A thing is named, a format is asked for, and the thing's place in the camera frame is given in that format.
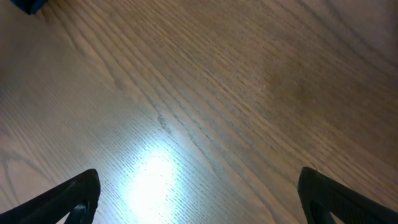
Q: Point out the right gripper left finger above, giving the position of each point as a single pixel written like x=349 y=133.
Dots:
x=76 y=199

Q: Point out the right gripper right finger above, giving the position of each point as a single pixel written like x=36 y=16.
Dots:
x=323 y=199

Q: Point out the folded navy garment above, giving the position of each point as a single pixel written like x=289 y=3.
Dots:
x=29 y=6

